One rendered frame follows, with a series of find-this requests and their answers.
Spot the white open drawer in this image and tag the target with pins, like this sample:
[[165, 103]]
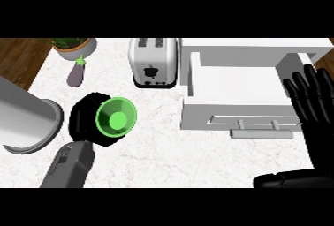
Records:
[[237, 84]]

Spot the white cabinet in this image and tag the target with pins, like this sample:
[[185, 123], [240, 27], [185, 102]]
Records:
[[243, 47]]

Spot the green cup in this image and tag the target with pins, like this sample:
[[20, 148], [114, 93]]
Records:
[[117, 119]]

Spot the silver toaster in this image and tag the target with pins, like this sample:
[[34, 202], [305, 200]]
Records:
[[153, 63]]

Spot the large grey cylinder appliance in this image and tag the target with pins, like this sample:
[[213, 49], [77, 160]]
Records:
[[24, 117]]

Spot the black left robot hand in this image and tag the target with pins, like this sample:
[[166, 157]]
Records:
[[83, 120]]

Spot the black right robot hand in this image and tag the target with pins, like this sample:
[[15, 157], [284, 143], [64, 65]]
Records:
[[317, 117]]

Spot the potted green plant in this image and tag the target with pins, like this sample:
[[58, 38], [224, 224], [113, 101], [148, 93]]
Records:
[[74, 47]]

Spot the purple eggplant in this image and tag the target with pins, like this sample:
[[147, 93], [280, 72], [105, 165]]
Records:
[[76, 75]]

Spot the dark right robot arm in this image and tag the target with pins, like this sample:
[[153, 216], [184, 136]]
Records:
[[289, 181]]

